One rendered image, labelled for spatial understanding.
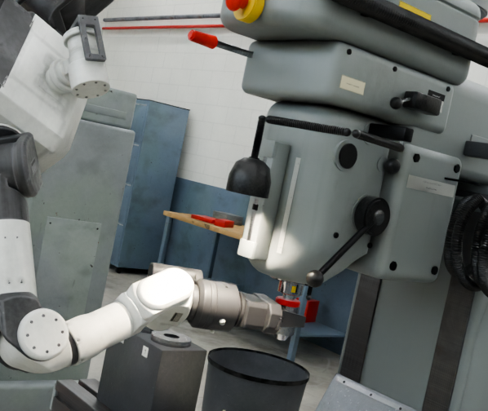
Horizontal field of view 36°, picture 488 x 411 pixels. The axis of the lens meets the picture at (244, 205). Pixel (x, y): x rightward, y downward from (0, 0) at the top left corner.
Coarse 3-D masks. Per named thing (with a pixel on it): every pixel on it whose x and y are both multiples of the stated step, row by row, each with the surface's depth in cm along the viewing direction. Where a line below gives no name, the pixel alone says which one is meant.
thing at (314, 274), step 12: (360, 204) 134; (372, 204) 133; (384, 204) 135; (360, 216) 133; (372, 216) 133; (384, 216) 135; (360, 228) 133; (372, 228) 134; (384, 228) 136; (348, 240) 131; (336, 252) 130; (324, 264) 129; (312, 276) 126
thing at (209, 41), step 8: (192, 32) 130; (200, 32) 131; (192, 40) 130; (200, 40) 131; (208, 40) 132; (216, 40) 133; (224, 48) 135; (232, 48) 136; (240, 48) 137; (248, 56) 139
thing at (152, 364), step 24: (144, 336) 165; (168, 336) 167; (120, 360) 169; (144, 360) 161; (168, 360) 158; (192, 360) 162; (120, 384) 167; (144, 384) 160; (168, 384) 159; (192, 384) 163; (120, 408) 166; (144, 408) 159; (168, 408) 160; (192, 408) 164
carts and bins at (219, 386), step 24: (216, 360) 355; (240, 360) 364; (264, 360) 366; (288, 360) 361; (216, 384) 329; (240, 384) 322; (264, 384) 321; (288, 384) 324; (216, 408) 328; (240, 408) 322; (264, 408) 322; (288, 408) 328
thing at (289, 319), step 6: (282, 312) 138; (288, 312) 139; (282, 318) 138; (288, 318) 139; (294, 318) 139; (300, 318) 140; (282, 324) 139; (288, 324) 139; (294, 324) 139; (300, 324) 140
